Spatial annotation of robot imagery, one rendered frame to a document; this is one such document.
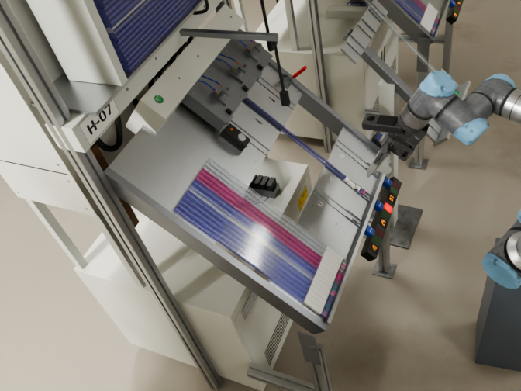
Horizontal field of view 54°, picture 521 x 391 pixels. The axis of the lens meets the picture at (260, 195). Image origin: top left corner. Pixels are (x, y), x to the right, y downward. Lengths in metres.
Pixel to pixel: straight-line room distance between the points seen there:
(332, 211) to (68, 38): 0.88
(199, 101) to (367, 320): 1.26
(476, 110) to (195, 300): 1.00
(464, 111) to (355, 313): 1.20
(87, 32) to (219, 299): 0.91
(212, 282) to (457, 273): 1.16
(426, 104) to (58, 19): 0.87
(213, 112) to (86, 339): 1.47
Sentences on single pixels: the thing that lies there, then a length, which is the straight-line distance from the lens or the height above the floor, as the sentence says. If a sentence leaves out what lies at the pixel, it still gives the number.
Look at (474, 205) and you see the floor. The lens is 2.68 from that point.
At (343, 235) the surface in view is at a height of 0.75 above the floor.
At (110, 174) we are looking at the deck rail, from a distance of 1.30.
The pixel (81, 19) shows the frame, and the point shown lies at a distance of 1.15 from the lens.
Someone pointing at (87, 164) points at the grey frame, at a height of 1.26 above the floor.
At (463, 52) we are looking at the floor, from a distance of 3.71.
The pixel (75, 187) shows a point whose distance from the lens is 1.44.
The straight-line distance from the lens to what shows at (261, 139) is 1.55.
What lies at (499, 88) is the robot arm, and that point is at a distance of 1.42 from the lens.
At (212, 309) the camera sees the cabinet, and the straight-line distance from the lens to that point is 1.65.
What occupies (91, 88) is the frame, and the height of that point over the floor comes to 1.39.
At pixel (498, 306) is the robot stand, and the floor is 0.42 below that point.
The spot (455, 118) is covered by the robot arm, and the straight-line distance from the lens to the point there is 1.33.
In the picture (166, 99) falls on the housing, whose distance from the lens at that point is 1.37.
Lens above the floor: 1.97
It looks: 45 degrees down
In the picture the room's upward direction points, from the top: 15 degrees counter-clockwise
